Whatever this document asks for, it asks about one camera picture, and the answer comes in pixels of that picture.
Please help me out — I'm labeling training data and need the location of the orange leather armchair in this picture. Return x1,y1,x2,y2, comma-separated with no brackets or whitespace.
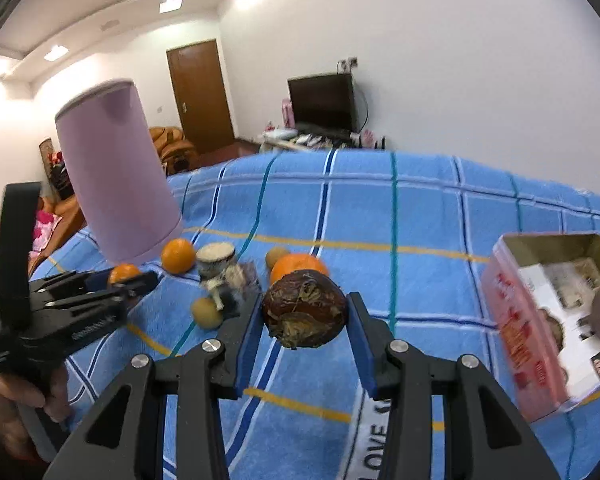
149,127,197,177

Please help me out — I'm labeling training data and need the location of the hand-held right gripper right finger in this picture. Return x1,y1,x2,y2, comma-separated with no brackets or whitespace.
347,291,563,480

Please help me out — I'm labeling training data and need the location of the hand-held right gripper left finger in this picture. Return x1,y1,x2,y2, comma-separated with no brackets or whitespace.
42,291,266,480

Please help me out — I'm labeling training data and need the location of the small printed jar with lid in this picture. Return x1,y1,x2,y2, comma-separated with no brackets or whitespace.
195,242,261,319

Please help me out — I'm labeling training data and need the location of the orange leather sofa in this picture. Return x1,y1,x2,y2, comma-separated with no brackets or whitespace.
0,194,87,311

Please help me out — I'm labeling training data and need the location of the small orange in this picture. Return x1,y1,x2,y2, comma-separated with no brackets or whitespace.
108,263,142,286

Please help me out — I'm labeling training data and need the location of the black television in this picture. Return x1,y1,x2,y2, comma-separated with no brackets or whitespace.
287,73,357,134

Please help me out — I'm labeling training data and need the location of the dark brown mangosteen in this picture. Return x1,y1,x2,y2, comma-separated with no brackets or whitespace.
261,269,350,350

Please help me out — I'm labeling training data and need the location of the black television cable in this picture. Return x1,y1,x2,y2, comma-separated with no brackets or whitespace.
354,79,371,133

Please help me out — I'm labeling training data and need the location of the blue plaid blanket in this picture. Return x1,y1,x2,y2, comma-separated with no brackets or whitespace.
0,150,600,480

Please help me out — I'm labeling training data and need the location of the person's left hand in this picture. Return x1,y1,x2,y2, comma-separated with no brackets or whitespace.
0,359,74,462

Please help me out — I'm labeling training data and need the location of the lilac plastic cup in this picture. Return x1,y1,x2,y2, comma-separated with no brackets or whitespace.
55,79,185,265

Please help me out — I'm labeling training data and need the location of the brown wooden door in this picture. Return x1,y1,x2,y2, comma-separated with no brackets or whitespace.
166,39,237,157

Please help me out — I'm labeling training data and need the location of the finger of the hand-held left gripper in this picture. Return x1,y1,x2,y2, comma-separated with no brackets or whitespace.
82,270,160,297
92,287,142,314

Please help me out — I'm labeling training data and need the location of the gold metal tin tray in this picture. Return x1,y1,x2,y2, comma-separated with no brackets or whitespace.
481,231,600,423

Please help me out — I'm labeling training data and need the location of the white television stand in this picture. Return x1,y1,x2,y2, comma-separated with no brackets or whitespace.
259,129,387,155

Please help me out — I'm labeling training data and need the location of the small brown longan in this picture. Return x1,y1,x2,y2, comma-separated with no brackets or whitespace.
191,298,224,331
265,247,291,272

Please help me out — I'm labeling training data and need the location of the pink floral cushion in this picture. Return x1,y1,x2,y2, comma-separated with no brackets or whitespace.
30,210,62,252

